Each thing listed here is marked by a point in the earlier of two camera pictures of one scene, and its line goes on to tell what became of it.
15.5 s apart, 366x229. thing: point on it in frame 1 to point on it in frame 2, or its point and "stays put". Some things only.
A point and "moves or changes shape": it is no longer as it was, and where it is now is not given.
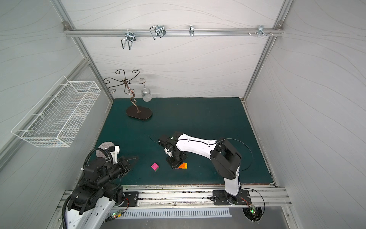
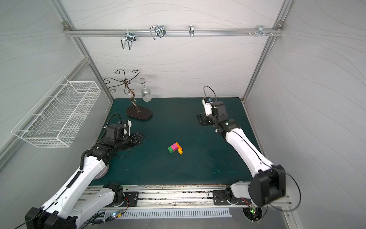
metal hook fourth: (261, 31) stays put
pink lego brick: (155, 166) moves or changes shape
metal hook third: (191, 31) stays put
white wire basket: (56, 119) stays put
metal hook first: (130, 37) stays put
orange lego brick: (184, 166) moves or changes shape
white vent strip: (136, 213) stays put
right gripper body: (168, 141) to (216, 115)
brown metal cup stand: (135, 111) stays put
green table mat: (133, 127) stays put
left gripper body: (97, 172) to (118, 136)
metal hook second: (158, 30) stays put
